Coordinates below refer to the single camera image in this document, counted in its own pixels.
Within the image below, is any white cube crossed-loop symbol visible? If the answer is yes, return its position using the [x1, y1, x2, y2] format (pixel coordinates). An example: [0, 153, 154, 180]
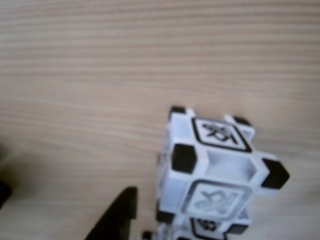
[156, 105, 291, 226]

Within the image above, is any white cube bar-diamond symbol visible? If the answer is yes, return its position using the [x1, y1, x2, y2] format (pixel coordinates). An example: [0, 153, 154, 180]
[142, 212, 251, 240]

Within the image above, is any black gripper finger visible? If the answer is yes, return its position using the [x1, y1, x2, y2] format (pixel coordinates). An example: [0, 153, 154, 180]
[83, 186, 138, 240]

